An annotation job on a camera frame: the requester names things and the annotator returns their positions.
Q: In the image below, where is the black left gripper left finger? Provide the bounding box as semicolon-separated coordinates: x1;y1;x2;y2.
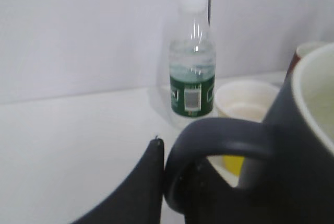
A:
73;137;164;223

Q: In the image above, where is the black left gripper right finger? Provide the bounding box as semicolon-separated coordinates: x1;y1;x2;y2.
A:
184;160;264;223

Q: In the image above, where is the dark gray round mug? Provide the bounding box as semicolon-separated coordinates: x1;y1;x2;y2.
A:
164;44;333;223

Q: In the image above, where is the yellow paper cup stack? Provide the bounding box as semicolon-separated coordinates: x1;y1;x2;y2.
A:
214;80;280;176

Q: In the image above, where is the clear water bottle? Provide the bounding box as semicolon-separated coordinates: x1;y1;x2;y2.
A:
169;0;216;118

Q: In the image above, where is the dark red mug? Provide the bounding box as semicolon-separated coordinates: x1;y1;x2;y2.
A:
284;42;327;84

